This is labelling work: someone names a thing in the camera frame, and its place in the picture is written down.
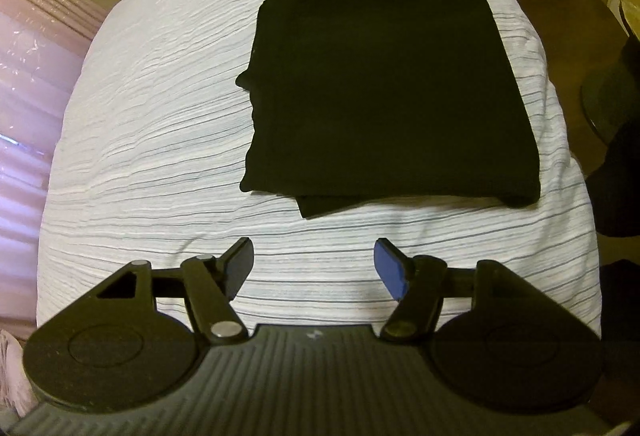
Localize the pink curtain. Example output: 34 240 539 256
0 0 126 323

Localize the black zip jacket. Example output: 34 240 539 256
235 0 542 219

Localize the white striped bedspread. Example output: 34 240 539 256
37 0 601 339

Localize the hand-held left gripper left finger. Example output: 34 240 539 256
95 237 255 346

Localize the round black stand base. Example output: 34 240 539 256
580 33 640 144

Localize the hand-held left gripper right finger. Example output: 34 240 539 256
374 237 532 344

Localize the pale pink crumpled cloth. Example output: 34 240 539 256
0 328 37 423

